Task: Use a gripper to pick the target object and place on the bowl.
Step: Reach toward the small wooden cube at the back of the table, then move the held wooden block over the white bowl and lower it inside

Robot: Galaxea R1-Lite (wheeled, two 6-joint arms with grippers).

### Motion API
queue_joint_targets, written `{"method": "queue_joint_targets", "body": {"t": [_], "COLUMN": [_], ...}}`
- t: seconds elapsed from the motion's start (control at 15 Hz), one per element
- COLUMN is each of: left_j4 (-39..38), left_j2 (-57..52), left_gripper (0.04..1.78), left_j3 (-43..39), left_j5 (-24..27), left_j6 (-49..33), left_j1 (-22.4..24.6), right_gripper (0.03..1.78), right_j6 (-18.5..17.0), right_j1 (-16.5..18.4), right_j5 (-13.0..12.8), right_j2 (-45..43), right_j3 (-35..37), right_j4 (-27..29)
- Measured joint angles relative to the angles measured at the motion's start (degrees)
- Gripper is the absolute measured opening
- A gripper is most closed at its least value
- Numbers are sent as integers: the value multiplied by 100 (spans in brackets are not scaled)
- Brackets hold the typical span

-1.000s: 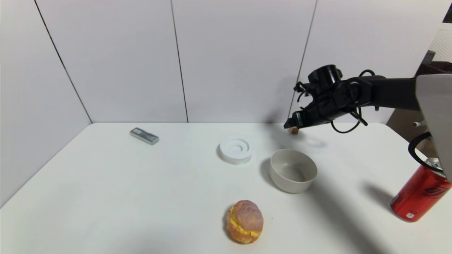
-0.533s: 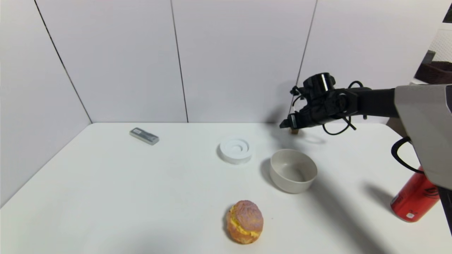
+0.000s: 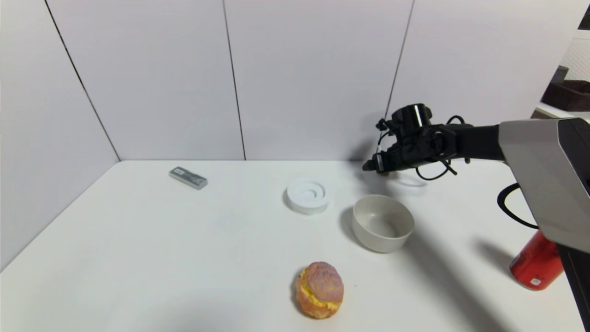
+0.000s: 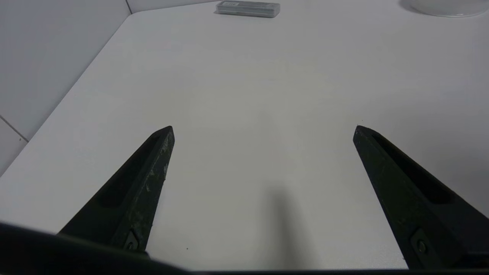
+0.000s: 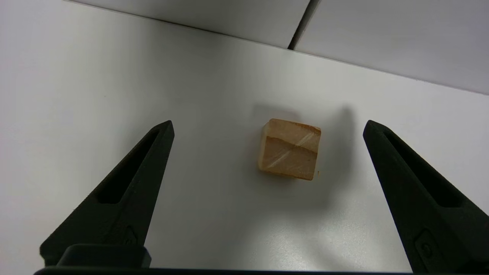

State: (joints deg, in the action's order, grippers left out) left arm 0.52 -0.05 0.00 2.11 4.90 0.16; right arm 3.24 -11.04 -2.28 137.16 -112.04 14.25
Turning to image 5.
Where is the small wooden cube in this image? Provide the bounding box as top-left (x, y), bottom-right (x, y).
top-left (258, 118), bottom-right (322, 181)

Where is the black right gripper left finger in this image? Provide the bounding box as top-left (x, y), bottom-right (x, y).
top-left (40, 120), bottom-right (175, 268)

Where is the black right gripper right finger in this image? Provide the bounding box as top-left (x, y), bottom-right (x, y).
top-left (363, 120), bottom-right (489, 274)

